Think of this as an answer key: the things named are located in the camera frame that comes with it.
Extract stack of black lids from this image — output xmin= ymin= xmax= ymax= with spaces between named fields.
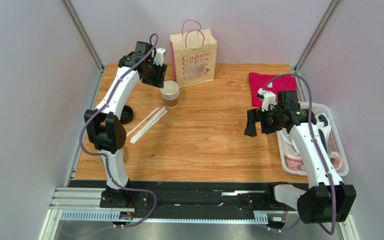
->
xmin=119 ymin=105 xmax=134 ymax=125

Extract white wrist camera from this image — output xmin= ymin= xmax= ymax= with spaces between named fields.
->
xmin=153 ymin=48 xmax=167 ymax=66
xmin=256 ymin=88 xmax=277 ymax=112

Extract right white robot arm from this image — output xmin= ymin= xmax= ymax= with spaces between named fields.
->
xmin=244 ymin=88 xmax=357 ymax=225

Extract white plastic laundry basket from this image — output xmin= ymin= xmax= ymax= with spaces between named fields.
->
xmin=276 ymin=103 xmax=349 ymax=177

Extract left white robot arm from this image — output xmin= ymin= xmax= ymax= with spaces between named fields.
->
xmin=82 ymin=41 xmax=167 ymax=208

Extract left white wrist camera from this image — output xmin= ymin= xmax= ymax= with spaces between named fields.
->
xmin=153 ymin=48 xmax=167 ymax=66

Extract wrapped straw middle right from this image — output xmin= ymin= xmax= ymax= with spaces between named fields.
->
xmin=130 ymin=108 xmax=167 ymax=144

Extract white and pink clothes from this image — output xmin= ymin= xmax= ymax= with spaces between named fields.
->
xmin=279 ymin=113 xmax=343 ymax=172

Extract folded red t-shirt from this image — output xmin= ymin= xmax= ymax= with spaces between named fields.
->
xmin=248 ymin=72 xmax=297 ymax=107

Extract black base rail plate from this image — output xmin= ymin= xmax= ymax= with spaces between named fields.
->
xmin=68 ymin=180 xmax=297 ymax=220

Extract wrapped straw far left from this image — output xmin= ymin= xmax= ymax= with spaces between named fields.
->
xmin=126 ymin=107 xmax=160 ymax=137

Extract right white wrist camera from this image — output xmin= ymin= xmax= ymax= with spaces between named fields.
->
xmin=256 ymin=88 xmax=277 ymax=112

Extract wrapped straw middle left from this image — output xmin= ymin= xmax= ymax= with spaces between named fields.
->
xmin=129 ymin=107 xmax=166 ymax=143

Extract beige Cakes paper bag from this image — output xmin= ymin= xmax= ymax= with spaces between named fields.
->
xmin=169 ymin=19 xmax=218 ymax=88

